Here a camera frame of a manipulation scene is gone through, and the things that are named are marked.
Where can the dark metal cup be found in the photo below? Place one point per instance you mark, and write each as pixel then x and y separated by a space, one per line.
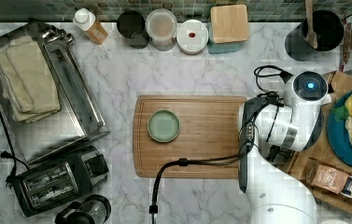
pixel 132 26

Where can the white lidded round container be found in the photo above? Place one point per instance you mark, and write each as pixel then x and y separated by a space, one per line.
pixel 192 37

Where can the clear jar with cereal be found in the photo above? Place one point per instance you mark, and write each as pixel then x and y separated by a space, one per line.
pixel 161 26

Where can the teal canister with wooden lid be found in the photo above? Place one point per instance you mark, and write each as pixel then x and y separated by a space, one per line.
pixel 228 28

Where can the bamboo cutting board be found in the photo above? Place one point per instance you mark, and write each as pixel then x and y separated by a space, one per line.
pixel 208 129

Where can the black two-slot toaster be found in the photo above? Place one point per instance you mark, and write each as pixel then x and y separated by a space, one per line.
pixel 59 181

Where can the silver toaster oven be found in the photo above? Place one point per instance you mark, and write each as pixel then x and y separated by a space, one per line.
pixel 78 122

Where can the blue plate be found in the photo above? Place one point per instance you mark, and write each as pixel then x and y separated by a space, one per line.
pixel 337 133

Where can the folded beige towel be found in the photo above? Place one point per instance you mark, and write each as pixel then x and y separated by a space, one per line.
pixel 26 81

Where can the green ceramic bowl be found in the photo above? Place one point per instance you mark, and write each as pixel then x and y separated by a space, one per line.
pixel 163 126

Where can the white capped sauce bottle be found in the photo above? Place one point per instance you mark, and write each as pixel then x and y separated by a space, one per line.
pixel 87 22

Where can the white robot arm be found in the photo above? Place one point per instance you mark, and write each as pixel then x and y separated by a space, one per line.
pixel 274 196

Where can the wooden spatula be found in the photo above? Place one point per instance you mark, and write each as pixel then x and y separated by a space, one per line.
pixel 311 36

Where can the tea box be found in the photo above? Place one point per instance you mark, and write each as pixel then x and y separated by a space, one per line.
pixel 327 177

